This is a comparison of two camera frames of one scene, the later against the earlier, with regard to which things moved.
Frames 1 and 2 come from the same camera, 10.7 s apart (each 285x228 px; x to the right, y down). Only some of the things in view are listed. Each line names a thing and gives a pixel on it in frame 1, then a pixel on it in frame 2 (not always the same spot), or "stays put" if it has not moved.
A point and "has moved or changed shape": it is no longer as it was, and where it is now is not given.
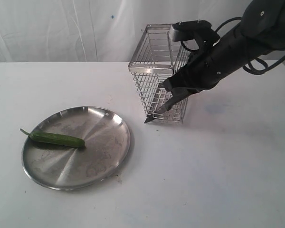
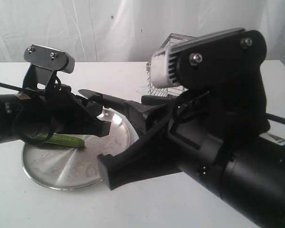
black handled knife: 150,117 has moved or changed shape
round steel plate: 108,139 stays put
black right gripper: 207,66 -> 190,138
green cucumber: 56,138 stays put
